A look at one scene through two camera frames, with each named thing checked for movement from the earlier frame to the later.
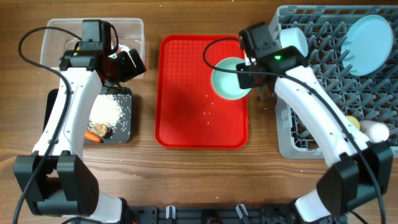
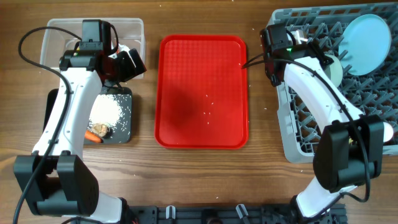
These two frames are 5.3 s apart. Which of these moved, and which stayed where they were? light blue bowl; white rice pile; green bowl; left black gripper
Moved: green bowl
Stayed: left black gripper; light blue bowl; white rice pile
